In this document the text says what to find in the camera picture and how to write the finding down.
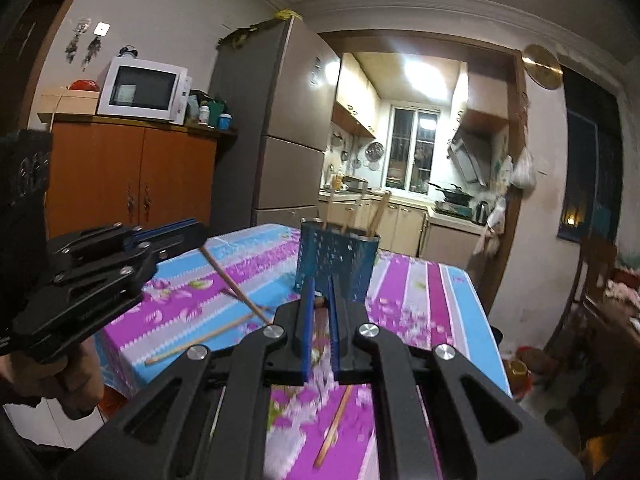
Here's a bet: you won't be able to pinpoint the wooden chopstick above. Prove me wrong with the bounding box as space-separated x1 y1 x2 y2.
314 385 354 469
198 246 271 324
321 186 335 230
137 304 273 366
367 191 392 237
341 191 367 234

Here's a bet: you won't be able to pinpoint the lower kitchen cabinets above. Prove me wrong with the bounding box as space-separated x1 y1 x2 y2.
319 191 483 269

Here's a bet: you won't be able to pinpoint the kitchen cabinets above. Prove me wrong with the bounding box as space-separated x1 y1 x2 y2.
332 52 380 139
319 191 483 269

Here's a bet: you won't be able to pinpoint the upper kitchen cabinets left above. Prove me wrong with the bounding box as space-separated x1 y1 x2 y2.
332 52 380 139

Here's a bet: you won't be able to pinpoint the kitchen window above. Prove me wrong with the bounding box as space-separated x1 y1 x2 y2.
384 107 439 195

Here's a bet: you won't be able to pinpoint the left human hand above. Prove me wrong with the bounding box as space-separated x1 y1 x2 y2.
1 337 104 420

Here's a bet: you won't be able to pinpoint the floral purple blue tablecloth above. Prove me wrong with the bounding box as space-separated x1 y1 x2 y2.
94 223 512 480

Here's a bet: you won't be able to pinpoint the orange wooden cabinet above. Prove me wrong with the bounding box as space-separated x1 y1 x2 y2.
46 115 236 237

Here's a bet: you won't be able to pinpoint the blue perforated utensil holder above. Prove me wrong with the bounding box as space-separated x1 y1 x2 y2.
293 219 380 304

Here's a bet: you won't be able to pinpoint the white bottle on cabinet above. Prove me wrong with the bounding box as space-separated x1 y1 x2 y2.
198 103 210 126

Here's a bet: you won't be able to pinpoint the blue lidded jar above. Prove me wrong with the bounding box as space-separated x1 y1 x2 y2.
217 113 232 131

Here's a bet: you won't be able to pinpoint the white microwave oven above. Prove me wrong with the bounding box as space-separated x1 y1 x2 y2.
96 56 192 125

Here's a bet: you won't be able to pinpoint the cardboard box on cabinet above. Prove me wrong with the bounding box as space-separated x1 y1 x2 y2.
36 87 100 116

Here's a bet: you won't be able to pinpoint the grey refrigerator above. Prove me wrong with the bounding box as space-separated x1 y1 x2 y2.
208 18 341 234

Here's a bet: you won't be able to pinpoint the electric kettle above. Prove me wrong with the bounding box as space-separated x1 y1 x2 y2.
472 200 489 226

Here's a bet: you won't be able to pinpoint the black wok pan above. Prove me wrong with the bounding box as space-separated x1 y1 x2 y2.
427 181 473 206

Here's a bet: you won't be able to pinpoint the dark wooden chair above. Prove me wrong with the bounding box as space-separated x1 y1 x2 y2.
544 235 617 352

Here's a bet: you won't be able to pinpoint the steel range hood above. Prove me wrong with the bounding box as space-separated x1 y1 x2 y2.
448 128 491 188

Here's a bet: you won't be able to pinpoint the white hanging plastic bag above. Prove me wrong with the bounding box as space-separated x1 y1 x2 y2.
510 148 537 192

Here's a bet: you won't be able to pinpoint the dark wooden side table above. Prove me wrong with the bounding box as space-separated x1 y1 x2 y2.
582 281 639 437

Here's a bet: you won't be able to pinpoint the dark blue framed window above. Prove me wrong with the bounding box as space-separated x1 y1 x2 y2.
558 67 623 243

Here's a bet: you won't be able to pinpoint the ceiling light panel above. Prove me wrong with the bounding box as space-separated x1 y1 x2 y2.
402 56 449 103

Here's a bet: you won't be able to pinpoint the round gold wall clock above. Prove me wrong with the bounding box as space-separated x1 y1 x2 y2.
522 44 563 90

